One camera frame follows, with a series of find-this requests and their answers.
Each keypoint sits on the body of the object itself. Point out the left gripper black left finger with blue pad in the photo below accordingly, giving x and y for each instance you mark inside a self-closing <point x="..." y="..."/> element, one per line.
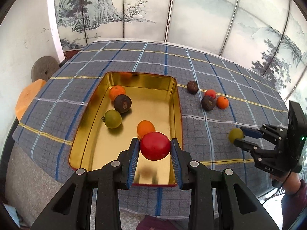
<point x="70" y="208"/>

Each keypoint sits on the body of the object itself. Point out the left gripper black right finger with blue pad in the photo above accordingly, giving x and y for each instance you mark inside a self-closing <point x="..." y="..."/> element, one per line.
<point x="238" y="207"/>

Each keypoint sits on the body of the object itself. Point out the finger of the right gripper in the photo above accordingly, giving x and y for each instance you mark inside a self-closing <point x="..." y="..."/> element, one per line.
<point x="254" y="133"/>
<point x="246" y="145"/>

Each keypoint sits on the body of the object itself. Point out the green tomato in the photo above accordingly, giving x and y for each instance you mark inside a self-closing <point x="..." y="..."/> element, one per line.
<point x="112" y="119"/>
<point x="234" y="134"/>

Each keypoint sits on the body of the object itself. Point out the orange tangerine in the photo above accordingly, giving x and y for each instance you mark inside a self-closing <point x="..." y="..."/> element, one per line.
<point x="116" y="91"/>
<point x="222" y="102"/>
<point x="144" y="127"/>

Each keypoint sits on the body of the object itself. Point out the dark purple wrinkled fruit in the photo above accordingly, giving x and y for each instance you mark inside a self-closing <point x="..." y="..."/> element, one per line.
<point x="208" y="103"/>

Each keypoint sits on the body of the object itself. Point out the dark sleeve forearm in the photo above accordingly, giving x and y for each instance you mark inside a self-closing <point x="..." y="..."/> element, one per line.
<point x="292" y="205"/>

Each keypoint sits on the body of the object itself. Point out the person's hand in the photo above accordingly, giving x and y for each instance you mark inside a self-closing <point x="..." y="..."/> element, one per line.
<point x="291" y="182"/>

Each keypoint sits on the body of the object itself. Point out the blue plaid tablecloth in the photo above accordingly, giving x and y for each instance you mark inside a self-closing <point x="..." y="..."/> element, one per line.
<point x="48" y="127"/>

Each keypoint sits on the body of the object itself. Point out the small red tomato on cloth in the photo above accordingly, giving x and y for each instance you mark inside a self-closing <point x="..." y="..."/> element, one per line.
<point x="211" y="93"/>

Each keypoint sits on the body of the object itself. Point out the maroon cloth below table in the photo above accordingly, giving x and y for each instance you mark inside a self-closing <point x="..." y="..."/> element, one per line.
<point x="154" y="223"/>

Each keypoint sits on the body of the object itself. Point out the green tomato in tray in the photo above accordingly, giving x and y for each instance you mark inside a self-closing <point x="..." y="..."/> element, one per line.
<point x="112" y="119"/>

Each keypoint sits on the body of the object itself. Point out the dark purple fruit far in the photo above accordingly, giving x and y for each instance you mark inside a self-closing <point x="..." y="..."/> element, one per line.
<point x="192" y="87"/>

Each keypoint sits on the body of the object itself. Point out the dark purple fruit in tray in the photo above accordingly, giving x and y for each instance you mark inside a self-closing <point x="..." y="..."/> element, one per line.
<point x="122" y="103"/>

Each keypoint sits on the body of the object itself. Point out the gold rectangular tin tray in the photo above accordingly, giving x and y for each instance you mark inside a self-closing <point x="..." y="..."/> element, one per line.
<point x="154" y="98"/>

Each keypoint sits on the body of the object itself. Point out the painted landscape folding screen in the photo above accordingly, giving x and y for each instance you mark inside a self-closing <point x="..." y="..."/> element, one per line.
<point x="266" y="36"/>

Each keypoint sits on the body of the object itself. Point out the orange plastic stool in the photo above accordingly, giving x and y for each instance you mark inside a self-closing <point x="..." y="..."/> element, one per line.
<point x="26" y="97"/>

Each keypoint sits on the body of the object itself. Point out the round grey millstone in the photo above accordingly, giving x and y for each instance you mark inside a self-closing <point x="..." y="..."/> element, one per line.
<point x="44" y="68"/>

